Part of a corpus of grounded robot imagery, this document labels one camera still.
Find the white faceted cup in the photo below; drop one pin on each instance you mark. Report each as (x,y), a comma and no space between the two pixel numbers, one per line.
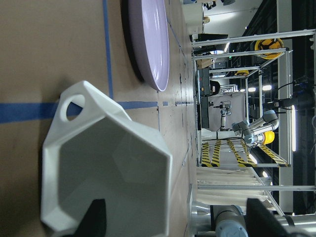
(94,150)

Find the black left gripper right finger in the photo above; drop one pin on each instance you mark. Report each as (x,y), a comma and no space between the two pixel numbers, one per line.
(260,222)

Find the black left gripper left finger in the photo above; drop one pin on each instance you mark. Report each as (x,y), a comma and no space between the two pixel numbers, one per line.
(94,222)

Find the lilac round plate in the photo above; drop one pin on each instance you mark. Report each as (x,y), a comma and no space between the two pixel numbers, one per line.
(145,31)

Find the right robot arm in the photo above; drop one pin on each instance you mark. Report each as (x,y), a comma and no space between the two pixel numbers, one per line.
(229,221)

